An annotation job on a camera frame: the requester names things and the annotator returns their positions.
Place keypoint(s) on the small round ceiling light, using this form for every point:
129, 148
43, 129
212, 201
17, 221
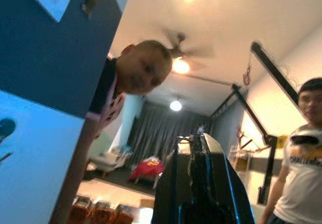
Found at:
175, 105

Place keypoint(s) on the light blue wall panel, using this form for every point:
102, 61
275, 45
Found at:
35, 163

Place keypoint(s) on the wooden branch coat rack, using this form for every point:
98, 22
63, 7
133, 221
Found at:
245, 143

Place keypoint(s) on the orange filled glass jar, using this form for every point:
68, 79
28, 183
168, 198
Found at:
80, 210
101, 212
123, 215

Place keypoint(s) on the black metal gantry frame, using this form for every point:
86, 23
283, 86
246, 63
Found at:
270, 73

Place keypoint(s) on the white armchair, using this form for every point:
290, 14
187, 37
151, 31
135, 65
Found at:
109, 162

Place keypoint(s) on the yellow paper sign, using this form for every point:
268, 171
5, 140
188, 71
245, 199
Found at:
281, 141

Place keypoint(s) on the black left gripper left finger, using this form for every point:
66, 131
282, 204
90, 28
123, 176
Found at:
171, 191

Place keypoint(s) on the ceiling fan with lamp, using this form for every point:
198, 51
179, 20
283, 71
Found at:
179, 55

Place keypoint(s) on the person in white t-shirt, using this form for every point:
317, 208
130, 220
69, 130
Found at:
299, 173

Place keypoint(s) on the grey curtain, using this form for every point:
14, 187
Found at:
161, 131

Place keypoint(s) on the person in dark shirt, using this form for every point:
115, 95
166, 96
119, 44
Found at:
148, 65

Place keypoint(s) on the red hanging ornament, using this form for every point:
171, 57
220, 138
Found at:
247, 74

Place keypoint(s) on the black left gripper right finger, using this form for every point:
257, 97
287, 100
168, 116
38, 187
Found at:
226, 191

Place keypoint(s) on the dark wall switch plate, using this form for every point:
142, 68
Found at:
89, 3

